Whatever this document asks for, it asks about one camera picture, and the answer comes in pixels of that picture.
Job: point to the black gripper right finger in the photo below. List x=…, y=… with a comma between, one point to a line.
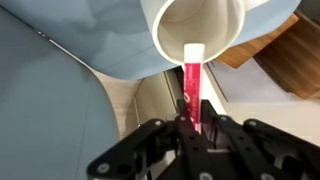
x=234, y=153

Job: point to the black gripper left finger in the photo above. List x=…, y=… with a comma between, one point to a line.
x=196, y=161

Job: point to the pink marker with white cap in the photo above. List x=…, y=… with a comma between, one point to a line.
x=193, y=65

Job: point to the white ceramic mug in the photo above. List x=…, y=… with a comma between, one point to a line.
x=202, y=28

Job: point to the curved wooden table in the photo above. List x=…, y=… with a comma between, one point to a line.
x=290, y=55

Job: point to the light blue cushioned chair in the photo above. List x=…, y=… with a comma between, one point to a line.
x=55, y=116

